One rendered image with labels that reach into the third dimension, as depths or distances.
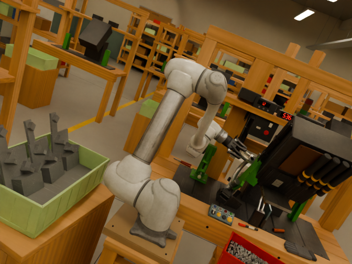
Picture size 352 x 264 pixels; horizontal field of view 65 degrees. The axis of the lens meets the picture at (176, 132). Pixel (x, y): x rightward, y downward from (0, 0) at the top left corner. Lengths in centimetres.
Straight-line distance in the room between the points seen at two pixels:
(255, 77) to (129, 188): 124
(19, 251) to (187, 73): 103
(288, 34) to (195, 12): 371
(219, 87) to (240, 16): 1062
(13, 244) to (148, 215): 55
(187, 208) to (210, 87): 77
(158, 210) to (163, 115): 44
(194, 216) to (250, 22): 1059
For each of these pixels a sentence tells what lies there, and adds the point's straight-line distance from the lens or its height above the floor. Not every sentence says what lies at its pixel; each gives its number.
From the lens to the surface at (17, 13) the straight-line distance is 725.
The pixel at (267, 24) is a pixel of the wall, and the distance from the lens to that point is 1192.
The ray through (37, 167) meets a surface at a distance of 154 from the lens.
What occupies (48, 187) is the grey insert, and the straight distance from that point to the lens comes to 158.
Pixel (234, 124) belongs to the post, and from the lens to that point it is 213.
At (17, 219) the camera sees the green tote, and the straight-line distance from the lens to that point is 139.
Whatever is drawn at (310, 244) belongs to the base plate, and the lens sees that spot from 213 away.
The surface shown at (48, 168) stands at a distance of 158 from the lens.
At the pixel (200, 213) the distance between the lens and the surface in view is 172.
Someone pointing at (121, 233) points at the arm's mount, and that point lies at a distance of 136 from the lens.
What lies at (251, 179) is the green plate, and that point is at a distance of 187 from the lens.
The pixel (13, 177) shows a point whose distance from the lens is 151.
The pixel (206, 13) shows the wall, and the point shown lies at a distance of 1192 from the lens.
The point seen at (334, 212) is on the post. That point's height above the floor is 104.
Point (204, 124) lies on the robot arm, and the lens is 161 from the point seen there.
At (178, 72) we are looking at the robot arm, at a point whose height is 162.
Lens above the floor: 176
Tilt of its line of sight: 17 degrees down
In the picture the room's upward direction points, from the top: 23 degrees clockwise
